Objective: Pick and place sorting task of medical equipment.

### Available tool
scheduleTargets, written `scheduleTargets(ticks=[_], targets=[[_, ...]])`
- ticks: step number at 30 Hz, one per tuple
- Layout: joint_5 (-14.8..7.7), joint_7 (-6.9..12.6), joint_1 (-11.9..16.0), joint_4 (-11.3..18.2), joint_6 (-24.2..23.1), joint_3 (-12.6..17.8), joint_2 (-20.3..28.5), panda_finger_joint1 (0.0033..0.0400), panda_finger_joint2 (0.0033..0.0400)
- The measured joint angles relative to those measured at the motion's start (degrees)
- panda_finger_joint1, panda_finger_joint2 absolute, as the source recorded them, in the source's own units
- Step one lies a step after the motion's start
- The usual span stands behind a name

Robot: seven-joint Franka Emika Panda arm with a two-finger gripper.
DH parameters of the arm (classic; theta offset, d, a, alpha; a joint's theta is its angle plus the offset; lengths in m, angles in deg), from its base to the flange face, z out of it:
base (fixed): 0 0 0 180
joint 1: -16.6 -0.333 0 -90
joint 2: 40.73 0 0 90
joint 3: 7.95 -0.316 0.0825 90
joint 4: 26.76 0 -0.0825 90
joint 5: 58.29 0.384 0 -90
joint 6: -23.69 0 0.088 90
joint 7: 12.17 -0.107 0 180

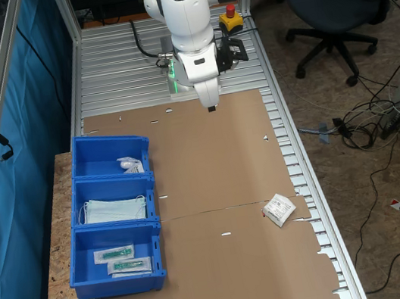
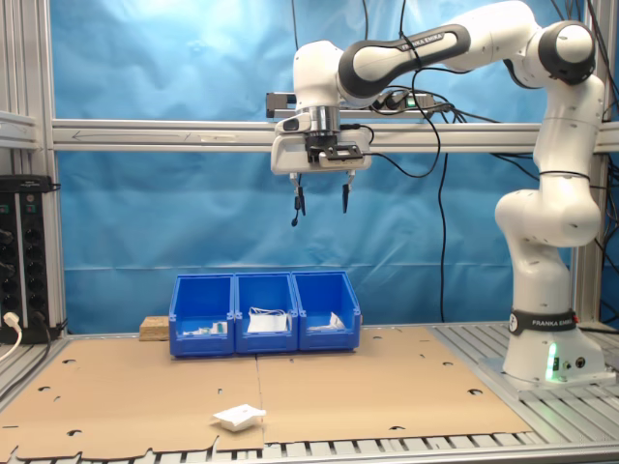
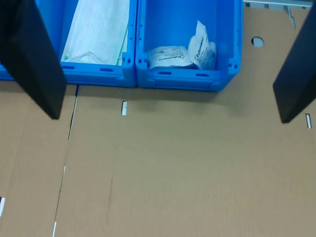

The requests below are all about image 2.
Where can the Fuhrmann bandage packet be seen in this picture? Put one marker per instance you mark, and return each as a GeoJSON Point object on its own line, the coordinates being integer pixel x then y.
{"type": "Point", "coordinates": [335, 320]}

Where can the blue bin with masks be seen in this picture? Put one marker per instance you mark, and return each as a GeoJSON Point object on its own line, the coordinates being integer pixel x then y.
{"type": "Point", "coordinates": [263, 344]}

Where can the aluminium cross beam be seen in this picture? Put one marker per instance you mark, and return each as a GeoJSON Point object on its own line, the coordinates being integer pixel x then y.
{"type": "Point", "coordinates": [145, 135]}

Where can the chipboard wood plank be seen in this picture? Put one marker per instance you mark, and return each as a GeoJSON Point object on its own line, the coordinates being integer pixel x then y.
{"type": "Point", "coordinates": [154, 329]}

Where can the white printed gauze packet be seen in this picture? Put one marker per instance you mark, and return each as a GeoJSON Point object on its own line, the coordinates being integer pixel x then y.
{"type": "Point", "coordinates": [239, 415]}

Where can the black power strip tower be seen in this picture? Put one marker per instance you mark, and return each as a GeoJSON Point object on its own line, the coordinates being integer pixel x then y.
{"type": "Point", "coordinates": [29, 251]}

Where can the aluminium frame post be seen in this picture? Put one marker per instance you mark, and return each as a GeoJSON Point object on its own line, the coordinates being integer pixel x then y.
{"type": "Point", "coordinates": [29, 72]}
{"type": "Point", "coordinates": [587, 290]}

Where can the blue bin with syringe packets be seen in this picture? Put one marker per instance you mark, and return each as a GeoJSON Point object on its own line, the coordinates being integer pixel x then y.
{"type": "Point", "coordinates": [193, 348]}

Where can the brown cardboard sheet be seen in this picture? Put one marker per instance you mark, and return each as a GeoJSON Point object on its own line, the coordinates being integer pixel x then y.
{"type": "Point", "coordinates": [387, 377]}
{"type": "Point", "coordinates": [135, 386]}

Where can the black box atop power strips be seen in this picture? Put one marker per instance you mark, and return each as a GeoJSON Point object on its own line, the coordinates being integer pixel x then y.
{"type": "Point", "coordinates": [24, 183]}

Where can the green syringe packet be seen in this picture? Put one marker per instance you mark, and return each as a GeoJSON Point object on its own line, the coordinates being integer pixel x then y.
{"type": "Point", "coordinates": [220, 327]}
{"type": "Point", "coordinates": [197, 332]}

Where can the surgical face mask stack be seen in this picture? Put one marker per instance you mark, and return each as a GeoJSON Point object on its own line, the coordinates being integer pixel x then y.
{"type": "Point", "coordinates": [266, 323]}

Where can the gauze swabs packet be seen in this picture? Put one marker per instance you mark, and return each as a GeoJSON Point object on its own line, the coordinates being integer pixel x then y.
{"type": "Point", "coordinates": [318, 328]}

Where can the blue bin with gauze packets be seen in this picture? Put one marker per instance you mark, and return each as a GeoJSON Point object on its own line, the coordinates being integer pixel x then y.
{"type": "Point", "coordinates": [329, 342]}

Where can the black gripper camera mount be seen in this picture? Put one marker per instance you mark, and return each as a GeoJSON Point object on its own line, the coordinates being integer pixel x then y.
{"type": "Point", "coordinates": [338, 152]}

